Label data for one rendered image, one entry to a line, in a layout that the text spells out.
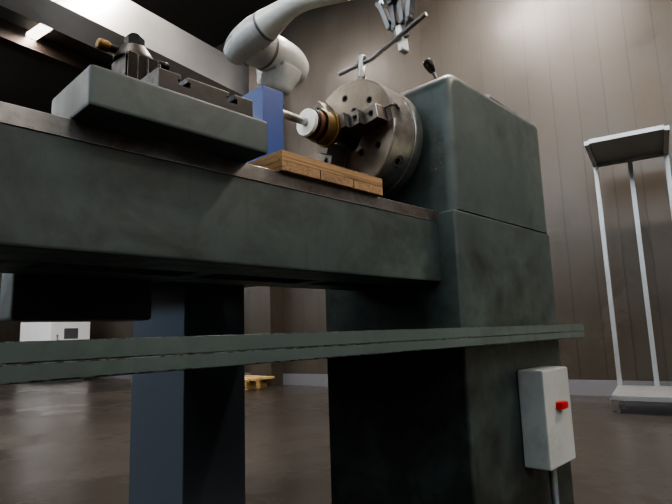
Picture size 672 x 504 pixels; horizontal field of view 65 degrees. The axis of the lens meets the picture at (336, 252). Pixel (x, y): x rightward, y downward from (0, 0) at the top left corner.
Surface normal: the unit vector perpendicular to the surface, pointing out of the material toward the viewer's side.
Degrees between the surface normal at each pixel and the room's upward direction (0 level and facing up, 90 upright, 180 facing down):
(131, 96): 90
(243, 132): 90
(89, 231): 90
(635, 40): 90
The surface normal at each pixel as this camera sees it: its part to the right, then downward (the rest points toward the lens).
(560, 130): -0.56, -0.11
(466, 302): 0.72, -0.13
